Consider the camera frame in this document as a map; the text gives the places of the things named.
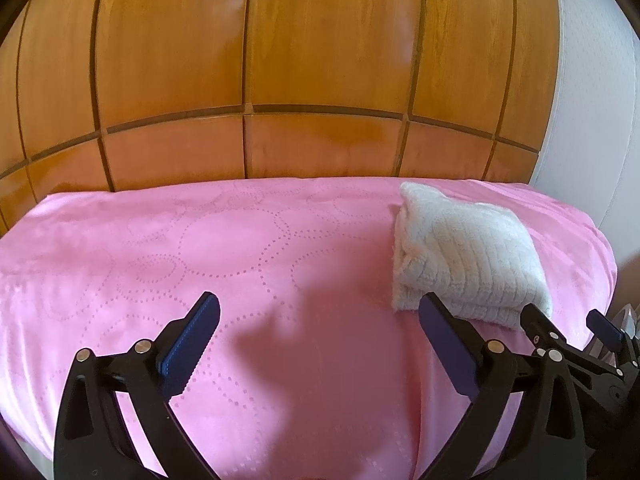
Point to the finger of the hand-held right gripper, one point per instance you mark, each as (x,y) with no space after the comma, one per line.
(540,325)
(607,332)

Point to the pink patterned bedspread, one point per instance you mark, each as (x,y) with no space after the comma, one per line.
(175,240)

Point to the wooden wardrobe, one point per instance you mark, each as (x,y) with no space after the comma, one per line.
(300,50)

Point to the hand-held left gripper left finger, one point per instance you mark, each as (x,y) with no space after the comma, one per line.
(189,337)

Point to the white padded panel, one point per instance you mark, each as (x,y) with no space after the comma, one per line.
(595,110)

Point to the white knitted sweater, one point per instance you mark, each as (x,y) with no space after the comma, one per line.
(465,255)

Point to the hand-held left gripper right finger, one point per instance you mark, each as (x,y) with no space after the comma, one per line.
(444,337)

